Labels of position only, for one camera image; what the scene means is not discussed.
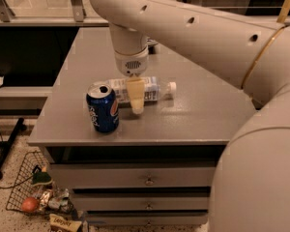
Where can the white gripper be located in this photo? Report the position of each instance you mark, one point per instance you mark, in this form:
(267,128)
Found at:
(131,65)

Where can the clear plastic water bottle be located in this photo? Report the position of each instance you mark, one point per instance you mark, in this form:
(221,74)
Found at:
(155,89)

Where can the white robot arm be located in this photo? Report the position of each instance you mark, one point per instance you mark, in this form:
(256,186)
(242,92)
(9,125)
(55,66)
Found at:
(251,187)

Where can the blue pepsi can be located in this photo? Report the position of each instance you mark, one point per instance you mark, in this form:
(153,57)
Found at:
(103,107)

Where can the dark blue chip bag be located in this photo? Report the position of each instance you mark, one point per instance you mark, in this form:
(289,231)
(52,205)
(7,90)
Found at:
(151,42)

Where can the grey drawer cabinet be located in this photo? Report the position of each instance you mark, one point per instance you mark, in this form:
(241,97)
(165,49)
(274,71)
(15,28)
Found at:
(193,127)

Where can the top grey drawer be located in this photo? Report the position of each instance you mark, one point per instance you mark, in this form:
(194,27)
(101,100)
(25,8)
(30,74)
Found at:
(132,175)

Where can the grey drawer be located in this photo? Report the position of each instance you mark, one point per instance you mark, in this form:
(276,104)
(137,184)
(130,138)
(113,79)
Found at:
(143,219)
(139,201)
(132,175)

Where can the middle grey drawer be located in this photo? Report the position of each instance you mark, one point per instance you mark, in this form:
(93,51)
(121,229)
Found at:
(139,201)

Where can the green sponge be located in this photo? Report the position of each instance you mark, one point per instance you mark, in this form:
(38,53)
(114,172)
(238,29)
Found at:
(41,179)

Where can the crumpled silver wrapper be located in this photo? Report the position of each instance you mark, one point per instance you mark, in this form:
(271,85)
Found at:
(55,200)

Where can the bottom grey drawer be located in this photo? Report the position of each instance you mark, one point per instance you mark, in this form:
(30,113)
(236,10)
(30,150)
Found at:
(143,219)

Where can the black metal stand leg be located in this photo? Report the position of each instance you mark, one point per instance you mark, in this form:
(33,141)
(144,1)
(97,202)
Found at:
(6,146)

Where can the grey metal railing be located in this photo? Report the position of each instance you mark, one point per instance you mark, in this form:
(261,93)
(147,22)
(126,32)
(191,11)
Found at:
(48,13)

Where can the yellow chip bag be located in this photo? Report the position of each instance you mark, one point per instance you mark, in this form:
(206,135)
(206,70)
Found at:
(61,224)

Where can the red apple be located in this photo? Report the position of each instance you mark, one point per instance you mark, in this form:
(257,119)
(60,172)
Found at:
(29,205)

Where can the black wire basket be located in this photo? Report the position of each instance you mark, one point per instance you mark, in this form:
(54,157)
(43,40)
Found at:
(32,163)

